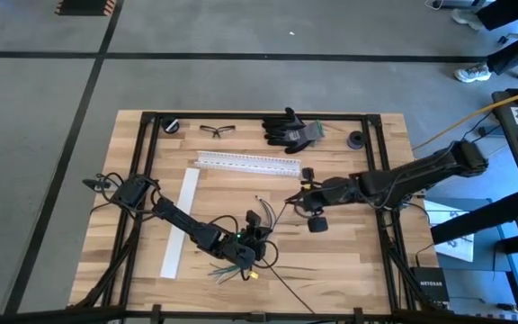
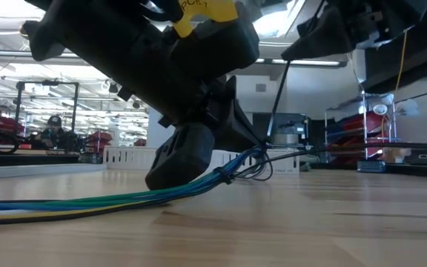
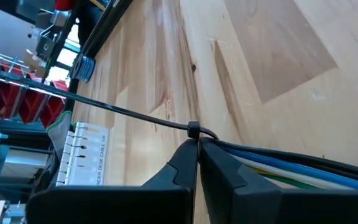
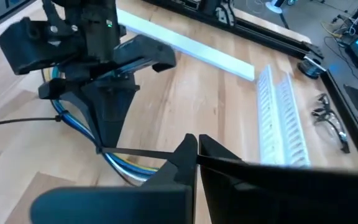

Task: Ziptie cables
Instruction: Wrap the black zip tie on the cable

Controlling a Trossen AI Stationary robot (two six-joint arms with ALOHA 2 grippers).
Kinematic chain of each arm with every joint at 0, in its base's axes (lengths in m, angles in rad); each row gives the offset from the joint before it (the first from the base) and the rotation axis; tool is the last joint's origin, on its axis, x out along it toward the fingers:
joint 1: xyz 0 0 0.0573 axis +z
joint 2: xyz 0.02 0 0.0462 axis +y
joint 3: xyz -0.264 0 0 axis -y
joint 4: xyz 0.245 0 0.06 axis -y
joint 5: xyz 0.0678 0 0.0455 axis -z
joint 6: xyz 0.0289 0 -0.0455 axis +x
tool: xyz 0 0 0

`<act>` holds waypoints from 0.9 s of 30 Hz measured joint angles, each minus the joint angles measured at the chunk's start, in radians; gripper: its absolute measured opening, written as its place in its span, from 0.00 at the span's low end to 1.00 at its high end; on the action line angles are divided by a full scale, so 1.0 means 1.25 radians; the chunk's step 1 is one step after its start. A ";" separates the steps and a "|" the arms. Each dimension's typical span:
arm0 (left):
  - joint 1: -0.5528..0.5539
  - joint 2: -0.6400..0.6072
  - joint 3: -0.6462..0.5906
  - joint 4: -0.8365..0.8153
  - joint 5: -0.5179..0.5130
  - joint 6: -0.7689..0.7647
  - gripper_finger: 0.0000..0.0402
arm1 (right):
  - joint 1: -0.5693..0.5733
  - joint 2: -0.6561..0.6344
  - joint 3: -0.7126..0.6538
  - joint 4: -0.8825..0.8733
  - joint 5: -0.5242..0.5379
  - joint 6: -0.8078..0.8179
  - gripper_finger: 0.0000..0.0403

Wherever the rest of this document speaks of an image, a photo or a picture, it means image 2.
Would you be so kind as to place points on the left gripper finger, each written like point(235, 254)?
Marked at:
point(228, 137)
point(235, 111)

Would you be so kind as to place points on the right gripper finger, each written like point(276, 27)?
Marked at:
point(324, 37)

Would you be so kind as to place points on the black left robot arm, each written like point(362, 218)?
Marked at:
point(106, 44)

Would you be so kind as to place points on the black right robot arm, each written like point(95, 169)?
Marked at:
point(413, 66)

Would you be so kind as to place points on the long ceiling light bar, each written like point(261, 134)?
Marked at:
point(310, 62)

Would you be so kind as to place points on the grey machine with display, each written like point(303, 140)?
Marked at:
point(291, 128)

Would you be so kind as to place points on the metal shelf rack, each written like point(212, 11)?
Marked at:
point(364, 122)

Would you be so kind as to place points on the black ceiling spotlight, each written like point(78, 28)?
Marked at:
point(113, 88)
point(136, 104)

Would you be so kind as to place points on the cardboard box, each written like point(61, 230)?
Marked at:
point(397, 154)

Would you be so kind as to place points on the person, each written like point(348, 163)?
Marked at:
point(54, 133)

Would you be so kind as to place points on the square wall vent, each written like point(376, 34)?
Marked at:
point(261, 88)

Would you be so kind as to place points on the black camera gantry frame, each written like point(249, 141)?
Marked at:
point(46, 83)

